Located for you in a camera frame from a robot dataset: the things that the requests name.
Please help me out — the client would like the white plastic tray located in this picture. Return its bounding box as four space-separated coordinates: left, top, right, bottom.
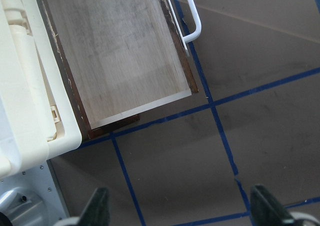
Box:
0 0 82 178

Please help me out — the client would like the wooden drawer with white handle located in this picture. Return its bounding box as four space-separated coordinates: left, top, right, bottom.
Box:
36 0 199 141

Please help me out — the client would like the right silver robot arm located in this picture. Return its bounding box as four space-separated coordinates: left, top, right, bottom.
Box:
0 184 296 226

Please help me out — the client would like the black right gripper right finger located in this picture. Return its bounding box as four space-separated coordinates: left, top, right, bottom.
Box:
250 184 295 226

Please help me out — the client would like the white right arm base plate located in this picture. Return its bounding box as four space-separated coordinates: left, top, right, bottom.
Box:
0 162 70 226

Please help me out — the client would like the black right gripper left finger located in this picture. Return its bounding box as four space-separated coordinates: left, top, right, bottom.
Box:
77 187 110 226

